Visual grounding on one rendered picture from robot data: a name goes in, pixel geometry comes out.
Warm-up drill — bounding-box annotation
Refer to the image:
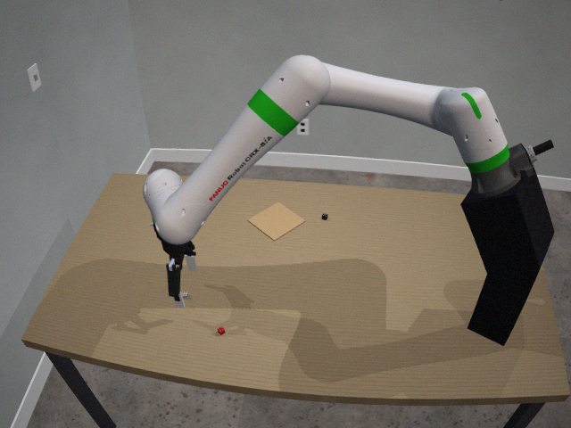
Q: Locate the tan flat mat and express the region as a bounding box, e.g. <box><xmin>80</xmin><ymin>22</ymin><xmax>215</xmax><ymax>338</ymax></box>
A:
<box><xmin>248</xmin><ymin>202</ymin><xmax>305</xmax><ymax>241</ymax></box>

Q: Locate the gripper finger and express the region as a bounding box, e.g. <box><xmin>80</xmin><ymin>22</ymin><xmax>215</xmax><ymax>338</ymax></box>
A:
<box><xmin>166</xmin><ymin>254</ymin><xmax>185</xmax><ymax>309</ymax></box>
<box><xmin>185</xmin><ymin>241</ymin><xmax>197</xmax><ymax>272</ymax></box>

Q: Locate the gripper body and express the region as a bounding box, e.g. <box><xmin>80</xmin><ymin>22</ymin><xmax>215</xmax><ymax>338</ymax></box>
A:
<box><xmin>161</xmin><ymin>242</ymin><xmax>189</xmax><ymax>265</ymax></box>

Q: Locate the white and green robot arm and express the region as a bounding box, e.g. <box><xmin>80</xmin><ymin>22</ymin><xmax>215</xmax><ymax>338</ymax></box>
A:
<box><xmin>143</xmin><ymin>55</ymin><xmax>554</xmax><ymax>244</ymax></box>

